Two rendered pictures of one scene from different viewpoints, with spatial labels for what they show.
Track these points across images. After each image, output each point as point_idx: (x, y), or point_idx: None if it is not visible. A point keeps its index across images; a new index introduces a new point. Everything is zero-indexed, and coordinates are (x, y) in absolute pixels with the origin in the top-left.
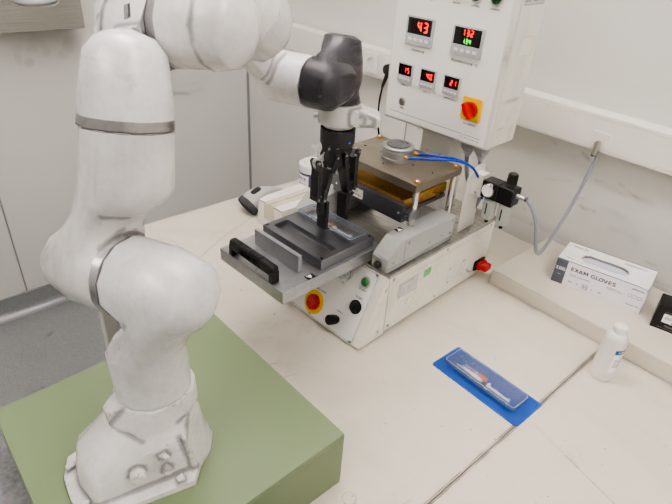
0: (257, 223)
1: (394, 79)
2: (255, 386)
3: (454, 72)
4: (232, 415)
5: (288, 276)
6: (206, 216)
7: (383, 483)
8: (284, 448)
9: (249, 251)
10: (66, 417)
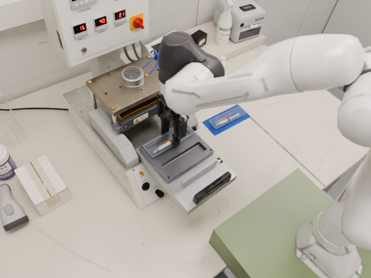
0: (43, 217)
1: (70, 40)
2: (275, 203)
3: (118, 7)
4: (295, 213)
5: (220, 171)
6: (16, 265)
7: (285, 168)
8: (309, 191)
9: (213, 186)
10: None
